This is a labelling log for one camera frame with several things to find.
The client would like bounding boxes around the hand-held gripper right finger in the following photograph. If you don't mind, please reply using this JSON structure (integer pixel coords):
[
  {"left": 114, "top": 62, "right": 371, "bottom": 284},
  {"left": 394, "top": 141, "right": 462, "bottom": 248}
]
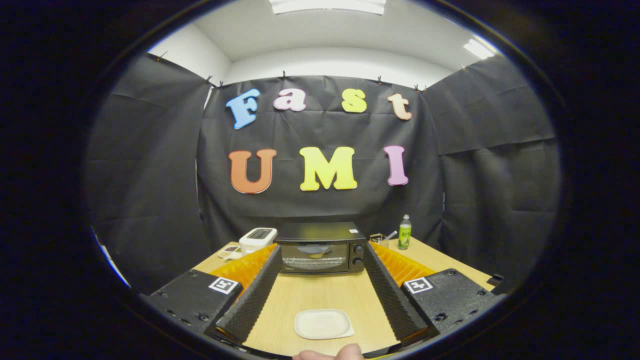
[{"left": 362, "top": 241, "right": 506, "bottom": 348}]

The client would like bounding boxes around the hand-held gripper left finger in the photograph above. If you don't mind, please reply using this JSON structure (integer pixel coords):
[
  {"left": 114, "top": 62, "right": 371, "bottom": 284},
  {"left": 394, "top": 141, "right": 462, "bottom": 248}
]
[{"left": 139, "top": 243, "right": 283, "bottom": 346}]

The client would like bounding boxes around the black toaster oven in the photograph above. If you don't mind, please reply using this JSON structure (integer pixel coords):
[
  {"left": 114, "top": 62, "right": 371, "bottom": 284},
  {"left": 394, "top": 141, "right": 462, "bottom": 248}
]
[{"left": 274, "top": 221, "right": 367, "bottom": 275}]

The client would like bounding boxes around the white pop-up toaster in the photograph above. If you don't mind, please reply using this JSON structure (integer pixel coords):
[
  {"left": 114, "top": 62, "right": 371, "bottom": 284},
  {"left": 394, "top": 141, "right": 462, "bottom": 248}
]
[{"left": 239, "top": 227, "right": 278, "bottom": 257}]

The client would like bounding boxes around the clear cup with straw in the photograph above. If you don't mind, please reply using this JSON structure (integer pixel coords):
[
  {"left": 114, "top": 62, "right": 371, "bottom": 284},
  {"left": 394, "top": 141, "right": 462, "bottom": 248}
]
[{"left": 369, "top": 230, "right": 398, "bottom": 249}]

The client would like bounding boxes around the green drink bottle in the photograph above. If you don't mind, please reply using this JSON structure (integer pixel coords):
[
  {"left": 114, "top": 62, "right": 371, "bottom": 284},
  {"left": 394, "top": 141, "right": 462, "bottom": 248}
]
[{"left": 398, "top": 214, "right": 413, "bottom": 251}]

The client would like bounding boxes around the white square plate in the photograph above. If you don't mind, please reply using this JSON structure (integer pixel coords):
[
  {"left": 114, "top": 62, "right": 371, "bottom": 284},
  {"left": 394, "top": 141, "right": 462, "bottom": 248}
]
[{"left": 294, "top": 308, "right": 355, "bottom": 341}]

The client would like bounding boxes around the black backdrop cloth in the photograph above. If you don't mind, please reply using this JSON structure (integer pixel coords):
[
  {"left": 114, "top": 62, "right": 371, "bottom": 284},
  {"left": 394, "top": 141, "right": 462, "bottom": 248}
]
[{"left": 85, "top": 52, "right": 561, "bottom": 296}]

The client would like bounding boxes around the small ceiling light panel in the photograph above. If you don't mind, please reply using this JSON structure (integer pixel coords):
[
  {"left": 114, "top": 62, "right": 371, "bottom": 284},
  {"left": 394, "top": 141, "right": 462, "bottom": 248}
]
[{"left": 462, "top": 39, "right": 496, "bottom": 61}]

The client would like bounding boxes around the long ceiling light panel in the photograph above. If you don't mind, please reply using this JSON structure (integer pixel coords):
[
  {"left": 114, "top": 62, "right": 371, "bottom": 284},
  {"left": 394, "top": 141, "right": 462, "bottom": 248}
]
[{"left": 269, "top": 0, "right": 387, "bottom": 16}]

